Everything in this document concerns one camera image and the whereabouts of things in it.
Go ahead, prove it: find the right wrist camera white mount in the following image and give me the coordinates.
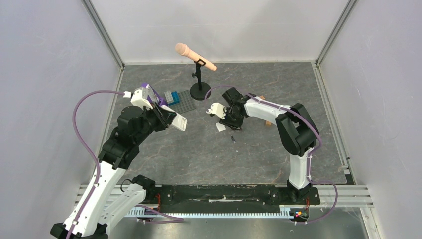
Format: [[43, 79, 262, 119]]
[[206, 103, 228, 119]]

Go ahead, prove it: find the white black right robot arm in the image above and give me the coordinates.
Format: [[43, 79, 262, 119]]
[[217, 87, 320, 203]]

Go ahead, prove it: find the blue lego brick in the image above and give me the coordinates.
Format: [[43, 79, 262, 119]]
[[168, 91, 180, 105]]

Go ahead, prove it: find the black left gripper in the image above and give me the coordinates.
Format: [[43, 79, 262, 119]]
[[134, 101, 177, 144]]

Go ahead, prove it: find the white battery compartment cover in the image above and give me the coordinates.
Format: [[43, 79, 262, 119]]
[[215, 122, 226, 132]]

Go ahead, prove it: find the white remote control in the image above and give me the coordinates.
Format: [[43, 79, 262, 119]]
[[160, 105, 188, 132]]

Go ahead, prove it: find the pink microphone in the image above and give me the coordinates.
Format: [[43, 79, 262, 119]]
[[175, 43, 217, 71]]

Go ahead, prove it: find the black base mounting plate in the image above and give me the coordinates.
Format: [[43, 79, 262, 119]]
[[142, 184, 321, 213]]

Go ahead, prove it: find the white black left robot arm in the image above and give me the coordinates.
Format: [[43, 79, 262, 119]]
[[50, 104, 187, 239]]

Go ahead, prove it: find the purple holder stand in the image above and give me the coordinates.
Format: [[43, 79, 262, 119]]
[[141, 83, 168, 106]]

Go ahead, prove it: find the grey lego brick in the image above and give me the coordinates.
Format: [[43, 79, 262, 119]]
[[164, 91, 174, 104]]

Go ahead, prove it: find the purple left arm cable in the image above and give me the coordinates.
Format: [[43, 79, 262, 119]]
[[65, 91, 185, 239]]

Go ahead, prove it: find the white cable duct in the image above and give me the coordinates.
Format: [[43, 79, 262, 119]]
[[125, 207, 294, 219]]

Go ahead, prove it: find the grey lego baseplate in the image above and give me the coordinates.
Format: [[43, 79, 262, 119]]
[[169, 90, 197, 114]]

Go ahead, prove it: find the black microphone stand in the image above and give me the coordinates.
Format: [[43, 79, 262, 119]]
[[190, 59, 211, 101]]

